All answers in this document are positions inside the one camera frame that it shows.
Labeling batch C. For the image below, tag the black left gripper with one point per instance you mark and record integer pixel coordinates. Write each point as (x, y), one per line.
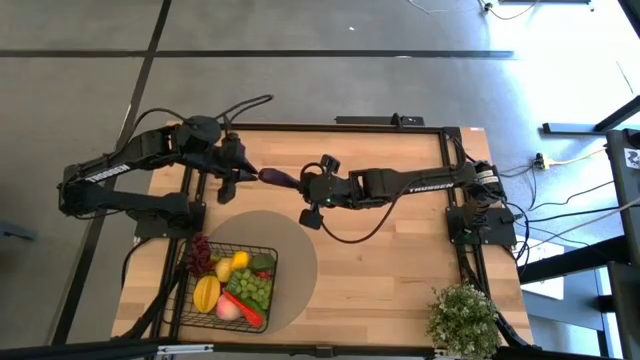
(227, 157)

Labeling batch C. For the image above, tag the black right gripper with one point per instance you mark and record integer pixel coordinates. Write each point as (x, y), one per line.
(335, 190)

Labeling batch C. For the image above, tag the purple sweet potato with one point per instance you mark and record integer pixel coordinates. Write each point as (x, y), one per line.
(277, 178)

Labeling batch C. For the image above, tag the yellow lemon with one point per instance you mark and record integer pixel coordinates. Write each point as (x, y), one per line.
(240, 260)

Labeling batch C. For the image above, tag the red grape bunch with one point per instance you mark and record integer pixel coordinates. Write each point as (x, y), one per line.
(199, 255)

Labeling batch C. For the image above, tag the yellow pear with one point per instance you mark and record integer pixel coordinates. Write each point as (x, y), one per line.
(223, 270)

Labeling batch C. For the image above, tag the green grape bunch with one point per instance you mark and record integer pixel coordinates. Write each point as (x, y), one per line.
(252, 287)

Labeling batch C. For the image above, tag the yellow starfruit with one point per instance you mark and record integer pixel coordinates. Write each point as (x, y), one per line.
(206, 294)

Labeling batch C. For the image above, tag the orange carrot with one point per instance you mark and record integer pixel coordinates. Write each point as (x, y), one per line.
(247, 312)

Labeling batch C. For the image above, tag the pink peach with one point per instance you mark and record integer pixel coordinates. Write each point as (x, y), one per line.
(228, 309)

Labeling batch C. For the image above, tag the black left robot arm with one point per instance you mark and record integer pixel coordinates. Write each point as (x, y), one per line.
(107, 172)

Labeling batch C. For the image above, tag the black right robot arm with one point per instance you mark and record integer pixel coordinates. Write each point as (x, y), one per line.
(435, 182)

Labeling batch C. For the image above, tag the round grey mat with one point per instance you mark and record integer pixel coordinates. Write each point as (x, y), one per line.
(295, 260)

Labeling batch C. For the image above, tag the black flat bar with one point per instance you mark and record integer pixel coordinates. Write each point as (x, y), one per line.
(370, 120)

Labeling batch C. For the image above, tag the silver metal bar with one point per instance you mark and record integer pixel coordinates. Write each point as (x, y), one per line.
(185, 349)

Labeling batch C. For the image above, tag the potted green plant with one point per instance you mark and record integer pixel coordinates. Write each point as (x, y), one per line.
(465, 325)

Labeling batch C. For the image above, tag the white power strip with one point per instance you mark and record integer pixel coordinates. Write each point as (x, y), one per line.
(542, 161)

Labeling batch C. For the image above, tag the black floor beam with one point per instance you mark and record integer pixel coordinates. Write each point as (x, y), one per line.
(590, 125)
(570, 262)

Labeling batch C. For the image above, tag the black desk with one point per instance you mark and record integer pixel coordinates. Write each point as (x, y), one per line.
(622, 250)

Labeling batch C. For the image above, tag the white printed tag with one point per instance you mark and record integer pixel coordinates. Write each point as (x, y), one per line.
(632, 158)

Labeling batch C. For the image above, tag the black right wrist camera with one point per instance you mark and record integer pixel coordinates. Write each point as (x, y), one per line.
(311, 220)

